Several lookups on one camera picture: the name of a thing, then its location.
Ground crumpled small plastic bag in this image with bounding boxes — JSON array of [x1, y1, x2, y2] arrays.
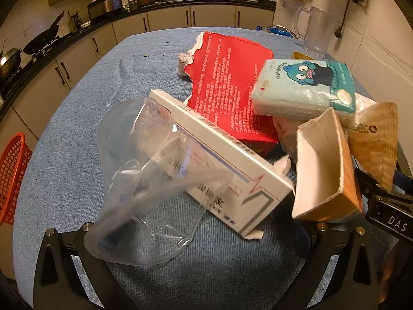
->
[[176, 52, 195, 79]]

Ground clear plastic zip bag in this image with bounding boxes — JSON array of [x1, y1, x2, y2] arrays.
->
[[84, 97, 234, 266]]

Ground beige lower kitchen cabinets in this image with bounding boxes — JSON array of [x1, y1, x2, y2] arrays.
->
[[0, 5, 275, 143]]

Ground metal wok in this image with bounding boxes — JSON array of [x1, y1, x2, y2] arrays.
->
[[0, 48, 22, 79]]

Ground teal cartoon tissue pack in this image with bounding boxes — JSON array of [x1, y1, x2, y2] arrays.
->
[[251, 59, 356, 126]]

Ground white medicine box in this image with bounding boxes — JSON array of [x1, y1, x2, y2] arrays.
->
[[149, 89, 295, 240]]

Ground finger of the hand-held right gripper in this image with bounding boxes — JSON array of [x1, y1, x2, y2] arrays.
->
[[394, 143, 413, 185], [355, 167, 413, 205]]

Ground brown paper bag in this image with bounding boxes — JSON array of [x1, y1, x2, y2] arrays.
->
[[346, 102, 399, 192]]

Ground black kitchen countertop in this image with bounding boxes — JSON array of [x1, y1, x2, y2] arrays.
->
[[0, 0, 278, 112]]

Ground torn red paper envelope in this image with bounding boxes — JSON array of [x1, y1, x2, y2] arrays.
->
[[183, 31, 281, 156]]

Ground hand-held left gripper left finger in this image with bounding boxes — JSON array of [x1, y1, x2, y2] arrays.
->
[[34, 223, 136, 310]]

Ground blue tablecloth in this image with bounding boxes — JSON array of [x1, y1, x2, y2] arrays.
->
[[13, 30, 404, 310]]

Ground blue plastic item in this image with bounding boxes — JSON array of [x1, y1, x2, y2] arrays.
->
[[256, 25, 299, 40]]

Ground black power plug cable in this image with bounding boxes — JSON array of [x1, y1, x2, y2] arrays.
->
[[335, 0, 359, 39]]

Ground clear glass pitcher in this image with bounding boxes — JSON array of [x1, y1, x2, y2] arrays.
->
[[293, 5, 333, 59]]

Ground black frying pan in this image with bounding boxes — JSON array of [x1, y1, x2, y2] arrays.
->
[[22, 12, 66, 55]]

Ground orange plastic basket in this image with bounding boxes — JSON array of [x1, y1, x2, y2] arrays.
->
[[0, 132, 33, 226]]

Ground white cloth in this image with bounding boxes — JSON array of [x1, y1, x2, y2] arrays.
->
[[272, 117, 300, 172]]

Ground orange cardboard box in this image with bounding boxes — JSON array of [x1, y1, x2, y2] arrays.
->
[[291, 106, 364, 223]]

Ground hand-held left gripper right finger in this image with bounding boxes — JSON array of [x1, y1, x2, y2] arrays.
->
[[290, 221, 381, 310]]

